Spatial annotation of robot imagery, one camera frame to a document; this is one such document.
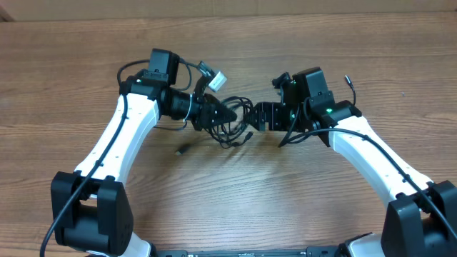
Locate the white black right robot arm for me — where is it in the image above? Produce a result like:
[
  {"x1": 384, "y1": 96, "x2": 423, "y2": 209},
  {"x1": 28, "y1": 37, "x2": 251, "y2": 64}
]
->
[{"x1": 243, "y1": 67, "x2": 456, "y2": 256}]

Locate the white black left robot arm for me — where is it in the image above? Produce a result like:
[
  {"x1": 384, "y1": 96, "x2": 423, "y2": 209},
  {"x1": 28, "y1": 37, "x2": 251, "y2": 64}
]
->
[{"x1": 40, "y1": 49, "x2": 236, "y2": 256}]

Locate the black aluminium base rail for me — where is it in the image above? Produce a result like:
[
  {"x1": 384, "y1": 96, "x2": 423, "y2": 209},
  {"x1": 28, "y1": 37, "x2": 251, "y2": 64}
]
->
[{"x1": 149, "y1": 233, "x2": 372, "y2": 257}]

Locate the cardboard back wall panel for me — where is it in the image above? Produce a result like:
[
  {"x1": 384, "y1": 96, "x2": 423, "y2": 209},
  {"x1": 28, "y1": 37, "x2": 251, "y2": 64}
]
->
[{"x1": 1, "y1": 0, "x2": 456, "y2": 21}]

